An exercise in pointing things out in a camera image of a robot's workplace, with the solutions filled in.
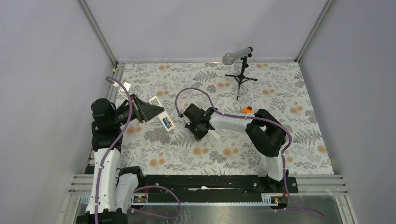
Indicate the silver microphone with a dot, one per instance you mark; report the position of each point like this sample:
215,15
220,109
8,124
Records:
230,58

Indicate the floral table mat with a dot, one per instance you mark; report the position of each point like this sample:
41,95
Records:
280,89

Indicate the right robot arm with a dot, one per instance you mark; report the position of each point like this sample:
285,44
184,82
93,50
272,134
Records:
264,131

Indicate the white battery cover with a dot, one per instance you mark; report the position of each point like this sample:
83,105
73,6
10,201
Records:
214,134

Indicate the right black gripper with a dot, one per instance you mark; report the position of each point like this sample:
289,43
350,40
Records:
198,136

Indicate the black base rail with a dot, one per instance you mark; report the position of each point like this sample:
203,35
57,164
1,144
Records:
210,189

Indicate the blue battery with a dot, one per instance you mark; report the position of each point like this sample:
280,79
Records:
167,123

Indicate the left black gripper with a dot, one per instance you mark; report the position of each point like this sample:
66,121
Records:
144,111

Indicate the white remote control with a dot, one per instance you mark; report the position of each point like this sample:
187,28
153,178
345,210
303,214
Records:
155,101

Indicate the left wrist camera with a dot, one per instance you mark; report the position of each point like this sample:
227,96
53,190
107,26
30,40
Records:
125,88

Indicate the black tripod mic stand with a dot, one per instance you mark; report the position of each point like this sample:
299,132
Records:
241,78

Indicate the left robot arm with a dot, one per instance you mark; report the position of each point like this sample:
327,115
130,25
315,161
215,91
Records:
111,193

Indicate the orange toy car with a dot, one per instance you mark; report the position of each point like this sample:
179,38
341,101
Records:
247,110

